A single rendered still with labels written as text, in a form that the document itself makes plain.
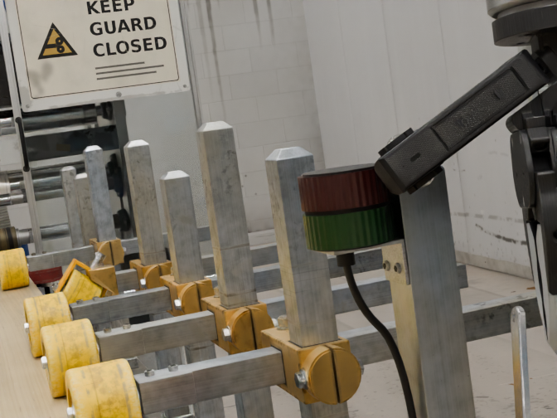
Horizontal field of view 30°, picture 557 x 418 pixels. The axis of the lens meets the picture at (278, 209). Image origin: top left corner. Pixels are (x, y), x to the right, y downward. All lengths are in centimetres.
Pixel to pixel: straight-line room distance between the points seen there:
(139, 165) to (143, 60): 134
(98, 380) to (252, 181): 869
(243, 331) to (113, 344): 15
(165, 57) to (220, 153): 183
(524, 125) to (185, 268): 85
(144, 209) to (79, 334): 51
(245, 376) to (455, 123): 42
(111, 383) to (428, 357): 33
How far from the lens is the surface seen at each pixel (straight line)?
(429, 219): 69
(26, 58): 292
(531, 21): 62
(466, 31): 664
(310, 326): 93
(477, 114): 62
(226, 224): 116
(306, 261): 92
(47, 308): 141
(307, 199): 67
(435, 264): 69
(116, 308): 144
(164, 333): 120
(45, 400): 120
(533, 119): 62
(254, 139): 958
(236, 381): 96
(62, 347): 116
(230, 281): 117
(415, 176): 62
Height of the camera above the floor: 118
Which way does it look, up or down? 5 degrees down
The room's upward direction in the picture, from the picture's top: 8 degrees counter-clockwise
